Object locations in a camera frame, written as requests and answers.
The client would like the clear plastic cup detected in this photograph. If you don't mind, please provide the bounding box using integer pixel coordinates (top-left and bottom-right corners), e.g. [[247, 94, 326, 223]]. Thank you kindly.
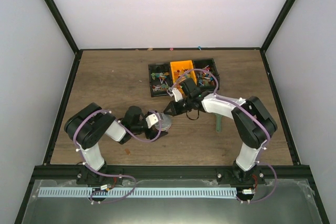
[[157, 127, 170, 132]]

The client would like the white round cup lid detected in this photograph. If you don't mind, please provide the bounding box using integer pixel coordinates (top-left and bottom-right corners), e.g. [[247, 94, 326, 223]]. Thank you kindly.
[[154, 113, 172, 129]]

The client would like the black candy bin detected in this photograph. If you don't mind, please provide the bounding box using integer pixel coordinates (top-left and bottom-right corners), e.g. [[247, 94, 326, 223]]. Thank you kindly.
[[148, 62, 173, 97], [193, 58, 219, 91]]

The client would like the green plastic scoop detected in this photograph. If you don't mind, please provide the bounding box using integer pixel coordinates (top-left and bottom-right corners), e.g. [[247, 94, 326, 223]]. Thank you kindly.
[[215, 114, 223, 133]]

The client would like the orange candy bin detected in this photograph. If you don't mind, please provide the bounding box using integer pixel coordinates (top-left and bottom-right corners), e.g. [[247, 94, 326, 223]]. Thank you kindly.
[[170, 60, 194, 94]]

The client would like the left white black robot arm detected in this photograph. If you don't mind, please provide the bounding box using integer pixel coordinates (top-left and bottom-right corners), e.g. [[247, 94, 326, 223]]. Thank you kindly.
[[64, 103, 172, 184]]

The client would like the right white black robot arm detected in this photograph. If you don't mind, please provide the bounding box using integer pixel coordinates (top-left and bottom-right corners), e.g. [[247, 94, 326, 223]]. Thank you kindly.
[[164, 78, 277, 184]]

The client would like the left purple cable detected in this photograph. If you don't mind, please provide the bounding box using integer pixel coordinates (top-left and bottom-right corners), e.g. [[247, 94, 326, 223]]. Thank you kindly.
[[73, 108, 137, 206]]

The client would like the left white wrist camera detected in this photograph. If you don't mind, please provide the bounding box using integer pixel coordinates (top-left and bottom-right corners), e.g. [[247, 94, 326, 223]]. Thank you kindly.
[[145, 114, 160, 129]]

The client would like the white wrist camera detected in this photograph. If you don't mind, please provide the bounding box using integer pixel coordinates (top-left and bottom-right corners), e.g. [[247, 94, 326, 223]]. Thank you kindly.
[[167, 88, 183, 102], [145, 114, 160, 129]]

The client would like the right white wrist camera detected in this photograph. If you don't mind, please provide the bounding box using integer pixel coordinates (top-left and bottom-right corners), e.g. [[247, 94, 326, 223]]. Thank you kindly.
[[167, 88, 183, 102]]

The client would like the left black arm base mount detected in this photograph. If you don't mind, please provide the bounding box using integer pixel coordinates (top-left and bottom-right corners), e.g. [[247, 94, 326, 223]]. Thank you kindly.
[[76, 167, 123, 186]]

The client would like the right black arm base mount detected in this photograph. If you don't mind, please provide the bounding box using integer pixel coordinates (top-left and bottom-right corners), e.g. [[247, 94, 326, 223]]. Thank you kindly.
[[216, 165, 265, 185]]

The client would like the black aluminium frame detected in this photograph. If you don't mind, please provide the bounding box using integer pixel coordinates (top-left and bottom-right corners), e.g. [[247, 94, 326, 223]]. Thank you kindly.
[[15, 0, 329, 223]]

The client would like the light blue slotted cable duct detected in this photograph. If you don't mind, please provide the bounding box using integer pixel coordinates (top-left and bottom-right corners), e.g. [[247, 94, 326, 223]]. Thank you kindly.
[[38, 187, 237, 199]]

